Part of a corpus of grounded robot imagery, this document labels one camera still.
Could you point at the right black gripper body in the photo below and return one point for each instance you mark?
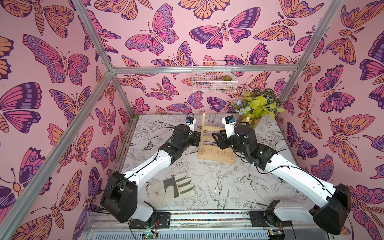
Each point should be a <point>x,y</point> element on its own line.
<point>222,142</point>

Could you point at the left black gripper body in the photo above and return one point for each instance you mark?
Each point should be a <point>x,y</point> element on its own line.
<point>193,140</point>

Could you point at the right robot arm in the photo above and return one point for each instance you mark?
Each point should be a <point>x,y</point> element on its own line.
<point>332,204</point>

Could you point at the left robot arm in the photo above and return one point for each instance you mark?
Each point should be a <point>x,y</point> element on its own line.
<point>120,197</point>

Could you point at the wooden jewelry display stand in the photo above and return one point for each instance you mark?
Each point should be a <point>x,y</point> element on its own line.
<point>208,150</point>

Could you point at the potted green plant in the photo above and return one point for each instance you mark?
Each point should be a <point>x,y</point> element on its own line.
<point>257,104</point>

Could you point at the small succulent in basket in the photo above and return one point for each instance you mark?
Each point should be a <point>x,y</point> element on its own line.
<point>227,78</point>

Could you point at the white green work glove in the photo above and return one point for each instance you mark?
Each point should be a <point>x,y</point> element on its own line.
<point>170,190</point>

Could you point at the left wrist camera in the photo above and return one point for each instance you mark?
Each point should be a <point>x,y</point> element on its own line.
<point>190,122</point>

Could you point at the white wire basket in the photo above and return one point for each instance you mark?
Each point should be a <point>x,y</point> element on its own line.
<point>208,79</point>

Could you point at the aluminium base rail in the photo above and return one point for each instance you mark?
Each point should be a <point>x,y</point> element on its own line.
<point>203,225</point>

